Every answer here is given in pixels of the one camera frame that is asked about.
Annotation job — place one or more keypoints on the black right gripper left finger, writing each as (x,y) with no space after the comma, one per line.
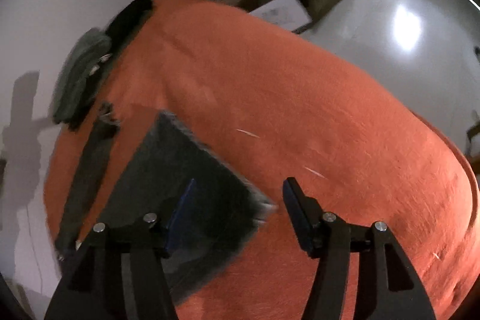
(117,273)

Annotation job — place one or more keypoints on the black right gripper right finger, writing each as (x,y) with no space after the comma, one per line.
(387,286)

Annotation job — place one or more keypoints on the black garment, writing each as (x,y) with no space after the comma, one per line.
(225,209)

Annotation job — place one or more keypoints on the orange fleece blanket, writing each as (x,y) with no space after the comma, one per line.
(270,106)

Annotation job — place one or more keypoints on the white paper box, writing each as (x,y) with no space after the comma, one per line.
(287,14)

